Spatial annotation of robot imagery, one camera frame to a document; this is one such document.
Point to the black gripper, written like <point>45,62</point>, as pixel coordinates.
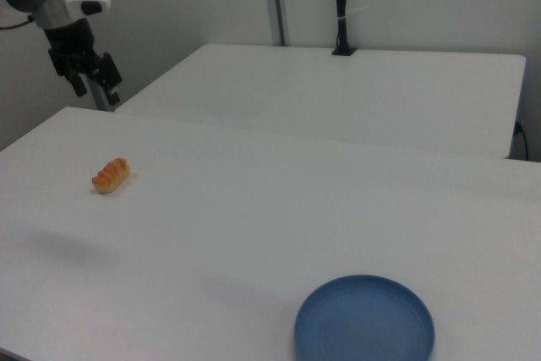
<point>72,42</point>

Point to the orange glazed bread roll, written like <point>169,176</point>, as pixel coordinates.
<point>110,176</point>

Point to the blue round plate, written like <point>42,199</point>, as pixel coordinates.
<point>363,323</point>

